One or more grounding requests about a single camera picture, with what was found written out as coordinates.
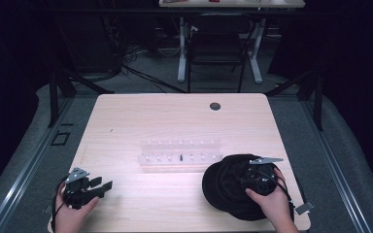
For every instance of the black chair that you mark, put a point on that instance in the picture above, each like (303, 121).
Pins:
(215, 45)

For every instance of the person's left hand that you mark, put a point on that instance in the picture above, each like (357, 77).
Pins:
(71, 218)

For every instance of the white-legged desk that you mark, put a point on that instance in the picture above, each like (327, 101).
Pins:
(233, 4)

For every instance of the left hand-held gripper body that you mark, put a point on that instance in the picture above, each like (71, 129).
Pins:
(74, 189)

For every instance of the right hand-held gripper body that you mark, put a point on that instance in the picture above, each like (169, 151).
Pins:
(261, 179)

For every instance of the clear acrylic peg rack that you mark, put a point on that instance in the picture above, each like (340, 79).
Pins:
(179, 154)

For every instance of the black hat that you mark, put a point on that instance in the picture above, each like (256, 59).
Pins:
(221, 186)

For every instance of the black metal stand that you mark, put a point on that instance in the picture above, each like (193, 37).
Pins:
(60, 84)
(314, 90)

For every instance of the person's right hand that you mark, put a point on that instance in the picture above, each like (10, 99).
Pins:
(273, 207)

